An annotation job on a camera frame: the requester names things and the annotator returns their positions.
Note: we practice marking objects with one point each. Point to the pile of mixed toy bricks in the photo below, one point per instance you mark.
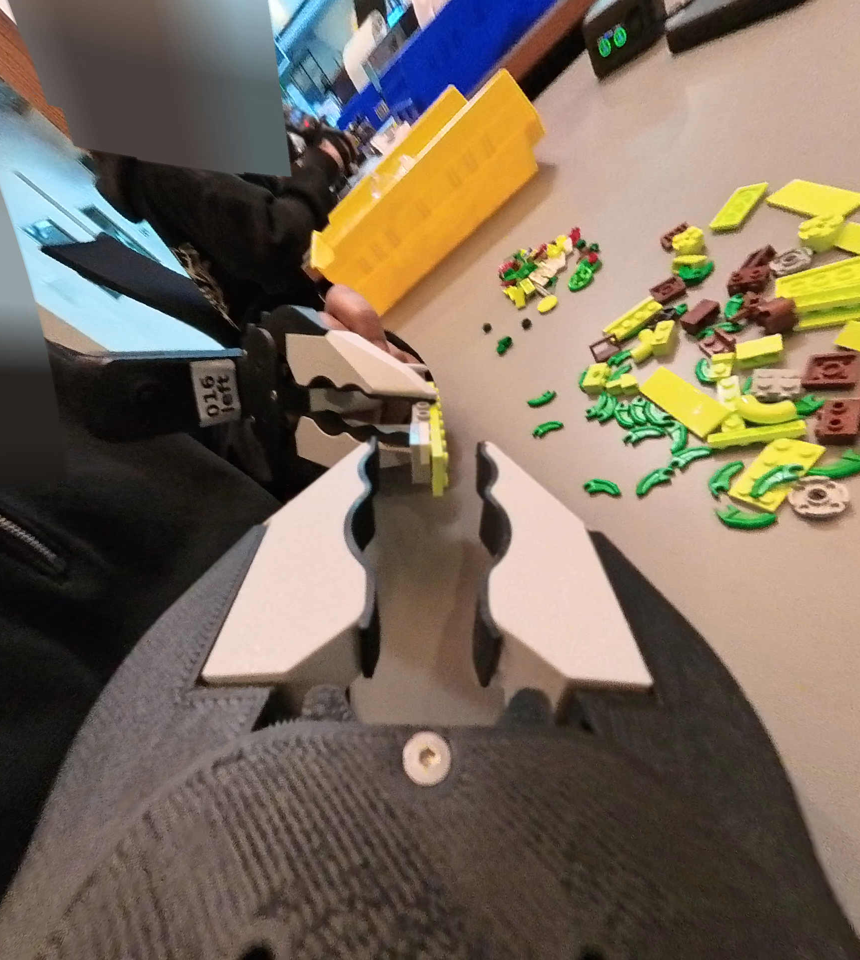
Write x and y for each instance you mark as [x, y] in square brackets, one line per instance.
[744, 390]

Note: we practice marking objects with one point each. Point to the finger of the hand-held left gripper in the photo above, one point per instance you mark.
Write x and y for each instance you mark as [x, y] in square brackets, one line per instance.
[355, 356]
[321, 446]

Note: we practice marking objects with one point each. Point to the light grey bracket brick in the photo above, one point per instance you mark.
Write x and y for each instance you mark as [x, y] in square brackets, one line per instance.
[422, 412]

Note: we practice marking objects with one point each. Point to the blue plastic bin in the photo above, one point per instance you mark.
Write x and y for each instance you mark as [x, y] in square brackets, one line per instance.
[460, 52]

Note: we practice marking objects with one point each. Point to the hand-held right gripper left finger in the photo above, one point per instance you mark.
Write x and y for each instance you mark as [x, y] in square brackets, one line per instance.
[287, 600]

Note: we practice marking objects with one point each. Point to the yellow plastic bin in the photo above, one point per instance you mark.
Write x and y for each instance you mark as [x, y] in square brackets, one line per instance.
[422, 124]
[437, 210]

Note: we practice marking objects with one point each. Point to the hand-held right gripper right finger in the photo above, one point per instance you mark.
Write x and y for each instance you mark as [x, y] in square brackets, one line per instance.
[565, 600]

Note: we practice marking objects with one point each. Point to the grey lego bracket piece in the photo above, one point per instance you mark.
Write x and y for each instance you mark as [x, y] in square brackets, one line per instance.
[418, 454]

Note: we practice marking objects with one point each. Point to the green curved leaf piece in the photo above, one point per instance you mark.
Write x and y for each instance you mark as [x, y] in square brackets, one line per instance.
[547, 429]
[601, 487]
[542, 397]

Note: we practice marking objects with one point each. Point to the lime long studded plate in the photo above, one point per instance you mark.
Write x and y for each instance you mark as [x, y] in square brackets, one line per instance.
[441, 450]

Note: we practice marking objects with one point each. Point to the black device green display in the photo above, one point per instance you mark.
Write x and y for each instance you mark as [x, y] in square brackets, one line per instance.
[624, 37]

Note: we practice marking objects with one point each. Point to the person's left hand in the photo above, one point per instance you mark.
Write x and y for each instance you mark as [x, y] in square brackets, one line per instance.
[351, 307]

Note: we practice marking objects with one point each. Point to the black flat bar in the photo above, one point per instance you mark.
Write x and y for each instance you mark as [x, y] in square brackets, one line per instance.
[729, 22]

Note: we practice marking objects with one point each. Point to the heap of small brick parts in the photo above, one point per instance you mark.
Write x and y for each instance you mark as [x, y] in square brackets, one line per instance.
[542, 266]

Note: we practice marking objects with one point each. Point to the green spoked wheel piece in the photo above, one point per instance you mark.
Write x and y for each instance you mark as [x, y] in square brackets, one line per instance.
[583, 277]

